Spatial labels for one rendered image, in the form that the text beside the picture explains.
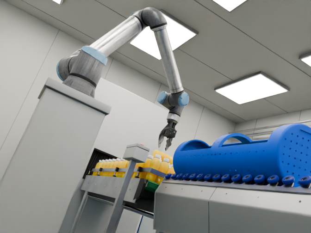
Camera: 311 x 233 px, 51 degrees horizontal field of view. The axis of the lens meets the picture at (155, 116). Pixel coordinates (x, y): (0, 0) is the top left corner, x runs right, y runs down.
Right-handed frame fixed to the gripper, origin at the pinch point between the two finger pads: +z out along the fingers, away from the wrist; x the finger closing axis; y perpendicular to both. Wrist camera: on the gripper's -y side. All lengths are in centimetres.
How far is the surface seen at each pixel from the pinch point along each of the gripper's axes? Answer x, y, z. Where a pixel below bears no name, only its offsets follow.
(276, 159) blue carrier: 0, 110, 12
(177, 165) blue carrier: 0.4, 29.2, 13.6
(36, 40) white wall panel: -134, -397, -184
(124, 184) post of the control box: -17.3, -0.6, 33.1
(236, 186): 1, 89, 24
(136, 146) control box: -20.8, 7.3, 7.8
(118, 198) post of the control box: -17.7, -0.6, 42.6
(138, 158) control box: -17.2, 7.4, 14.8
